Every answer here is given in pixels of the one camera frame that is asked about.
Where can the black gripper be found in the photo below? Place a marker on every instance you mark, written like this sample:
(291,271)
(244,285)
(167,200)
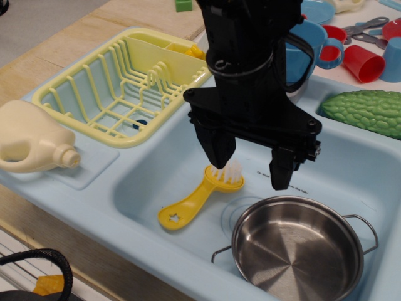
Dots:
(249,102)

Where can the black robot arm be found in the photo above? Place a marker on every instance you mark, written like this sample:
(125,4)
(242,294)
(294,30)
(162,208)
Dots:
(238,29)

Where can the light blue toy sink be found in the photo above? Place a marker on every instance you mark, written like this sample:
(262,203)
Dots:
(117,200)

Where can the stainless steel pot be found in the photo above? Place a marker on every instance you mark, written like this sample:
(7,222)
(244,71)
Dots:
(294,248)

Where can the yellow item in rack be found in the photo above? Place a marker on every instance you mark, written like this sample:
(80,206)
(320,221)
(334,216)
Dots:
(196,52)

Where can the pale yellow drying rack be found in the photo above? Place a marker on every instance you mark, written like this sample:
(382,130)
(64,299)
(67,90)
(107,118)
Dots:
(122,92)

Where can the yellow dish brush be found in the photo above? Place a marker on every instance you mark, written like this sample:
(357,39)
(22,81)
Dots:
(229,179)

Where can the large blue cup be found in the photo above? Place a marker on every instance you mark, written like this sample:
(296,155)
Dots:
(309,47)

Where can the green bitter gourd toy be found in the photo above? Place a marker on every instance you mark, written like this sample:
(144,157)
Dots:
(377,111)

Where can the red cup lying down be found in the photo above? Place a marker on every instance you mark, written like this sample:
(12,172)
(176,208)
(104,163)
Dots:
(364,65)

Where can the small red cup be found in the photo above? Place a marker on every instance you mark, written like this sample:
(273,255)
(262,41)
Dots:
(336,33)

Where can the blue plate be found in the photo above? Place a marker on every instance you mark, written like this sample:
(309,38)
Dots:
(320,12)

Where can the grey toy fork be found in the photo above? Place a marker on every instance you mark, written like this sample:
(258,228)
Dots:
(360,27)

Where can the green block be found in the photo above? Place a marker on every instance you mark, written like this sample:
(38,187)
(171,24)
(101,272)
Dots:
(183,5)

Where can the grey toy spoon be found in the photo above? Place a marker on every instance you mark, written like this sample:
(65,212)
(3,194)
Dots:
(379,42)

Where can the light blue cup right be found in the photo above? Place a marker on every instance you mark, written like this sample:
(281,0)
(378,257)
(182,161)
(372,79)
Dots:
(391,56)

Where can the cream toy item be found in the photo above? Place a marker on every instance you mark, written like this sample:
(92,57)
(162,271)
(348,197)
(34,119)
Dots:
(347,5)

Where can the red bowl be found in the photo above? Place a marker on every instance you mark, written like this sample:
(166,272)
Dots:
(392,29)

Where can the cream plastic jug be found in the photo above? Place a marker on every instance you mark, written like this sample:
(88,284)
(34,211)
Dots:
(32,141)

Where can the yellow object bottom left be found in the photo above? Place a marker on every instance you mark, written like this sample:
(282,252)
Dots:
(50,284)

